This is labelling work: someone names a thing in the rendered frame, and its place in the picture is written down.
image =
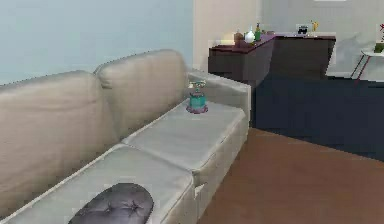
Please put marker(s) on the beige sofa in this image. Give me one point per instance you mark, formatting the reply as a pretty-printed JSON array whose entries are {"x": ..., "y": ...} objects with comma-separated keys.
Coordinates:
[{"x": 173, "y": 136}]

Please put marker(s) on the brown jar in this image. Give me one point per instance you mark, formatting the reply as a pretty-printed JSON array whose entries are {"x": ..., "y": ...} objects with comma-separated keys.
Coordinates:
[{"x": 238, "y": 37}]

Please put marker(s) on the dark brown kitchen counter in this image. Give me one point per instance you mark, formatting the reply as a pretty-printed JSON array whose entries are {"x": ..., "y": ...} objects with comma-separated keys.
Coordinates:
[{"x": 266, "y": 58}]

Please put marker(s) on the white round vase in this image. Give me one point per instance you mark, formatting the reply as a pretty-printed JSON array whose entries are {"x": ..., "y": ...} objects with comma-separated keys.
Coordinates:
[{"x": 249, "y": 36}]

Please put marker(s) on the green bottle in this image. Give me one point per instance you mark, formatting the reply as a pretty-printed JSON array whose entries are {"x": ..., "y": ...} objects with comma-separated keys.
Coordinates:
[{"x": 257, "y": 32}]

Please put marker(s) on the dark grey round cushion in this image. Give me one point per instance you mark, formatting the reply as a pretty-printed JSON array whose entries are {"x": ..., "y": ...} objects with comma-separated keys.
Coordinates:
[{"x": 116, "y": 206}]

